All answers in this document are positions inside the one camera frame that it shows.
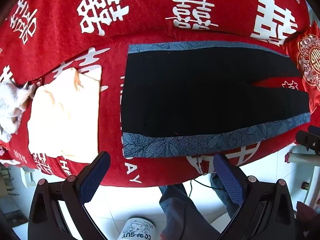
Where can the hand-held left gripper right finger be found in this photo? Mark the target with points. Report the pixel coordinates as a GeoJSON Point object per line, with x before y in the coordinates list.
{"type": "Point", "coordinates": [228, 177]}

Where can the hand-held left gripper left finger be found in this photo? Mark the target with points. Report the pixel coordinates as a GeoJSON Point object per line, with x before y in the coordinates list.
{"type": "Point", "coordinates": [96, 173]}

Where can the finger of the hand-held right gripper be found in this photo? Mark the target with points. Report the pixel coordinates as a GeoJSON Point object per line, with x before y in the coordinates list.
{"type": "Point", "coordinates": [308, 140]}

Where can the black pants with blue trim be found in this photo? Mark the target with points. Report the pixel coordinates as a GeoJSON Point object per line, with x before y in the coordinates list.
{"type": "Point", "coordinates": [200, 92]}

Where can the cream cloth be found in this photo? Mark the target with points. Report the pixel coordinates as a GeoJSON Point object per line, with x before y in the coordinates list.
{"type": "Point", "coordinates": [65, 115]}

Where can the white printed slipper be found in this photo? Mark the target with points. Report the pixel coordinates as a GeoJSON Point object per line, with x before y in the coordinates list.
{"type": "Point", "coordinates": [138, 228]}

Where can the dark red garment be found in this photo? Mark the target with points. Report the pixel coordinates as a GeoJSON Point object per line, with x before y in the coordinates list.
{"type": "Point", "coordinates": [308, 220]}

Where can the red embroidered cushion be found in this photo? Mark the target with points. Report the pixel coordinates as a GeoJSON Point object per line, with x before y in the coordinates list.
{"type": "Point", "coordinates": [308, 60]}

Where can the white fluffy plush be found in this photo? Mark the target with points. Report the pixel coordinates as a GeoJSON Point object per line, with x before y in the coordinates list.
{"type": "Point", "coordinates": [11, 105]}

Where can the red printed blanket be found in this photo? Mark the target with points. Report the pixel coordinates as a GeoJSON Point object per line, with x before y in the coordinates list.
{"type": "Point", "coordinates": [155, 17]}

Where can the white bed frame tube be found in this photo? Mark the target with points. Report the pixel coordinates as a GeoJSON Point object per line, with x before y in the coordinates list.
{"type": "Point", "coordinates": [303, 158]}

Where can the white wall socket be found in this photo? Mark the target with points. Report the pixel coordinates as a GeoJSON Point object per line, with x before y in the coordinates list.
{"type": "Point", "coordinates": [27, 178]}

